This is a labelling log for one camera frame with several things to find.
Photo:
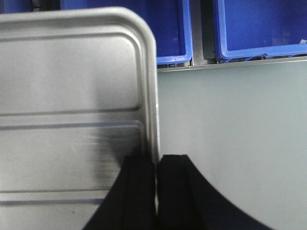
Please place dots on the silver metal tray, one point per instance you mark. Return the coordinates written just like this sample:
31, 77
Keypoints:
78, 94

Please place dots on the blue bin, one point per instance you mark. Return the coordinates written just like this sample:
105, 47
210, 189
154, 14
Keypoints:
259, 28
169, 21

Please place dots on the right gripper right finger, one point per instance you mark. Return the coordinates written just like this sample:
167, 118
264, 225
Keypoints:
187, 201

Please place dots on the blue bin lower middle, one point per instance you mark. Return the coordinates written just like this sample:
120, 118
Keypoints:
169, 21

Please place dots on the steel front crossbar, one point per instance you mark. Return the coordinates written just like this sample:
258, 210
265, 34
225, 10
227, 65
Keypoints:
236, 64

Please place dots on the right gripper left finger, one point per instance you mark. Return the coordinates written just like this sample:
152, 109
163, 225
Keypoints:
130, 203

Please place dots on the blue bin lower right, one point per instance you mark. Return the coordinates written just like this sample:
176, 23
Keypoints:
259, 28

